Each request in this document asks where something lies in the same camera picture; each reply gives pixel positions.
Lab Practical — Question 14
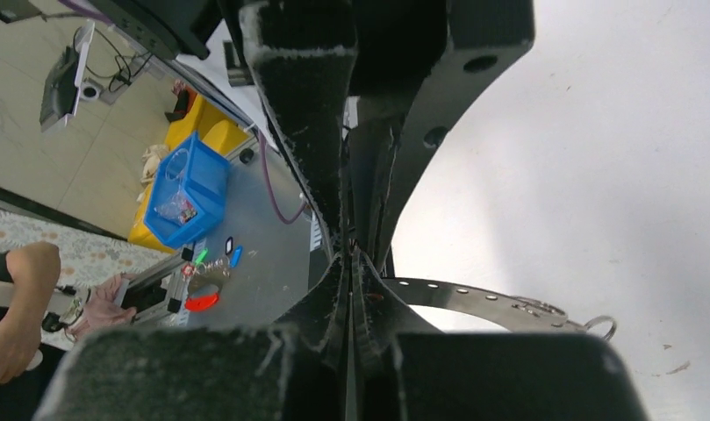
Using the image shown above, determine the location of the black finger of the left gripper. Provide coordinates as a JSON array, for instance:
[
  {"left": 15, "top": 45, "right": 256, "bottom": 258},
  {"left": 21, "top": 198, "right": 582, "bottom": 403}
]
[
  {"left": 348, "top": 1, "right": 535, "bottom": 269},
  {"left": 239, "top": 1, "right": 358, "bottom": 245}
]

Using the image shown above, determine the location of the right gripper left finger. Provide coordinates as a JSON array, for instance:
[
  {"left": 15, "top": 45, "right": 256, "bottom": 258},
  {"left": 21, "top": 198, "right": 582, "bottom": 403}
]
[{"left": 276, "top": 253, "right": 352, "bottom": 378}]

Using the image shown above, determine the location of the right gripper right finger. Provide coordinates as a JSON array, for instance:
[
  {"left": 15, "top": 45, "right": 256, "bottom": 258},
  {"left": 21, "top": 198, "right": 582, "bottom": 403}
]
[{"left": 351, "top": 249, "right": 440, "bottom": 378}]

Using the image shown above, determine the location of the round metal keyring disc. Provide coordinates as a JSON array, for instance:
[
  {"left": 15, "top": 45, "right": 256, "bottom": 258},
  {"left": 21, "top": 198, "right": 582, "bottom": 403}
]
[{"left": 383, "top": 278, "right": 618, "bottom": 341}]

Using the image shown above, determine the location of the person's second hand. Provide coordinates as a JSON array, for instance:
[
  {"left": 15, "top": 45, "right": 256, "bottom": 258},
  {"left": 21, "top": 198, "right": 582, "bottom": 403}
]
[{"left": 65, "top": 273, "right": 138, "bottom": 342}]

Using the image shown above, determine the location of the person's bare hand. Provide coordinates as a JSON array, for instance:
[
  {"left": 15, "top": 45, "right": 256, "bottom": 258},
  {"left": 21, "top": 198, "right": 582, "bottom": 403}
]
[{"left": 0, "top": 315, "right": 41, "bottom": 385}]

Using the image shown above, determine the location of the yellow storage bin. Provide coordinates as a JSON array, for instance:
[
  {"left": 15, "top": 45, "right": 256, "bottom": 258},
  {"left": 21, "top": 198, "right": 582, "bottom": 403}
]
[{"left": 127, "top": 95, "right": 248, "bottom": 253}]

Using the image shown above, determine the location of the bunch of coloured key tags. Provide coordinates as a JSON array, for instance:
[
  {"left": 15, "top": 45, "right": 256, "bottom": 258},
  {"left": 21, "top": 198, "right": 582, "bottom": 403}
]
[{"left": 181, "top": 236, "right": 243, "bottom": 312}]

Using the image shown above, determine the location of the blue storage bin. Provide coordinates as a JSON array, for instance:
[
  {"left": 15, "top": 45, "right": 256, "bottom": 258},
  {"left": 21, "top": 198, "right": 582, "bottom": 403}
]
[{"left": 144, "top": 131, "right": 231, "bottom": 249}]

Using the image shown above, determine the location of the white monitor on stand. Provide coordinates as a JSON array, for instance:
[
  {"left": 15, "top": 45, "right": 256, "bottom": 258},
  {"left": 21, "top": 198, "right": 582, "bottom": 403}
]
[{"left": 39, "top": 19, "right": 95, "bottom": 134}]

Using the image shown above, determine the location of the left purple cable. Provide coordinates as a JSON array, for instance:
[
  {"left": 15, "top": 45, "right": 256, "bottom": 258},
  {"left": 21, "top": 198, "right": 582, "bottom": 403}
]
[{"left": 258, "top": 133, "right": 309, "bottom": 226}]

